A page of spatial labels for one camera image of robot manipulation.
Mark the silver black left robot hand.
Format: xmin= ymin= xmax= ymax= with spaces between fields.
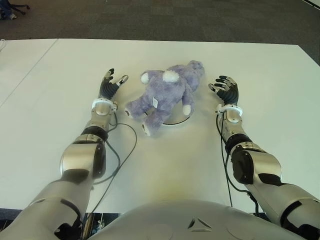
xmin=97 ymin=67 xmax=130 ymax=101

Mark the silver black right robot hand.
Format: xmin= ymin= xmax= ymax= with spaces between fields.
xmin=208 ymin=74 xmax=240 ymax=106

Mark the purple plush bear doll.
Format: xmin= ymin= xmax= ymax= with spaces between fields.
xmin=124 ymin=59 xmax=206 ymax=137

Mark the white plate with black rim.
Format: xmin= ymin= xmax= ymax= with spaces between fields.
xmin=143 ymin=106 xmax=194 ymax=128

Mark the black office chair base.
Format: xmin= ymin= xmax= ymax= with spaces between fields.
xmin=8 ymin=0 xmax=31 ymax=15

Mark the grey robot torso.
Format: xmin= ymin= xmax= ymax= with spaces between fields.
xmin=84 ymin=198 xmax=308 ymax=240

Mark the chrome support pole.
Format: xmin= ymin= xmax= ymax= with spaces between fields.
xmin=81 ymin=212 xmax=96 ymax=240

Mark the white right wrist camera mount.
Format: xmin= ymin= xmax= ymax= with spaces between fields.
xmin=215 ymin=103 xmax=244 ymax=117

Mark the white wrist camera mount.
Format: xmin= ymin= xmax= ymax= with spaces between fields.
xmin=215 ymin=103 xmax=244 ymax=117
xmin=91 ymin=98 xmax=119 ymax=112

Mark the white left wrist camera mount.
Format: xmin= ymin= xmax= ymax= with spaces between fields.
xmin=91 ymin=98 xmax=119 ymax=112

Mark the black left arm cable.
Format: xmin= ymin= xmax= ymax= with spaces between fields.
xmin=90 ymin=116 xmax=138 ymax=211

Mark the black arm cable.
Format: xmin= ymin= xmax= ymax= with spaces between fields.
xmin=216 ymin=113 xmax=261 ymax=216
xmin=90 ymin=116 xmax=138 ymax=211

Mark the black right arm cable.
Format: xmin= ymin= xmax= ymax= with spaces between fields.
xmin=216 ymin=113 xmax=261 ymax=216

